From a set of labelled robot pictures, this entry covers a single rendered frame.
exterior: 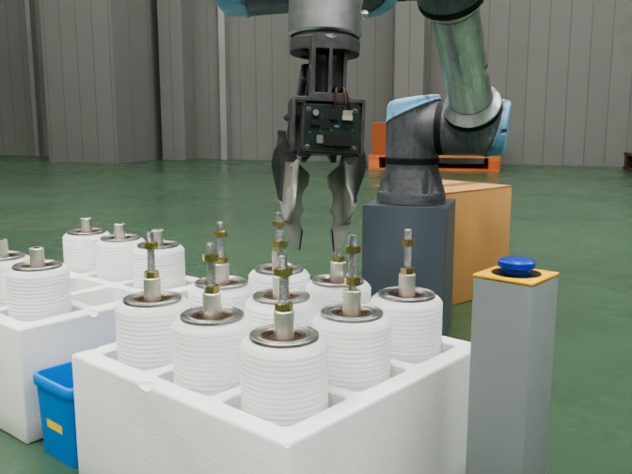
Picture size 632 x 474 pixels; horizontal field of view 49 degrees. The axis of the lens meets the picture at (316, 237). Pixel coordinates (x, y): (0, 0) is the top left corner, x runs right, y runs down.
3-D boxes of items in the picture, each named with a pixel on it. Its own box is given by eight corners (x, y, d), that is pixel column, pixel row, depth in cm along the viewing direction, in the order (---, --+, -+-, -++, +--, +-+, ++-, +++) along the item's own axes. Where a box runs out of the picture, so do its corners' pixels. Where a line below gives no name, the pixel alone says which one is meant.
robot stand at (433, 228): (377, 317, 170) (379, 196, 165) (451, 323, 165) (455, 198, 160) (360, 339, 153) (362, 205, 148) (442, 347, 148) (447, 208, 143)
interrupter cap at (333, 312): (308, 318, 83) (308, 312, 83) (344, 304, 89) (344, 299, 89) (359, 329, 78) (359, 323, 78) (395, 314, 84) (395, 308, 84)
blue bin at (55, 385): (194, 390, 125) (192, 325, 123) (235, 406, 117) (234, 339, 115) (34, 450, 102) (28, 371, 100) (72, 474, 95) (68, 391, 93)
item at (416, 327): (452, 421, 95) (457, 294, 92) (412, 446, 89) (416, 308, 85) (396, 402, 102) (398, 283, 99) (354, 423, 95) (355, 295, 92)
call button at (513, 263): (507, 271, 80) (508, 254, 79) (541, 276, 77) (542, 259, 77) (491, 277, 77) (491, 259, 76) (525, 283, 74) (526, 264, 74)
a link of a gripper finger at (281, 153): (265, 197, 72) (280, 112, 71) (264, 197, 73) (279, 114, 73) (309, 205, 72) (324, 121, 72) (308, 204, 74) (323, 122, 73)
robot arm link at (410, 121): (393, 155, 160) (394, 95, 158) (451, 156, 155) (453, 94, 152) (377, 158, 149) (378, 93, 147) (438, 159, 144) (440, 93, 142)
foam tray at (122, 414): (279, 395, 122) (278, 296, 119) (479, 467, 97) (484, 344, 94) (78, 481, 93) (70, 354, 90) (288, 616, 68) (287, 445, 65)
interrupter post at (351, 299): (338, 316, 83) (338, 290, 83) (349, 312, 85) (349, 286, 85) (354, 320, 82) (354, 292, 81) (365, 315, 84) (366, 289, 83)
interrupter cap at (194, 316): (211, 332, 77) (211, 326, 77) (166, 320, 82) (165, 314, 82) (257, 317, 83) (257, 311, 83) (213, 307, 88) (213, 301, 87)
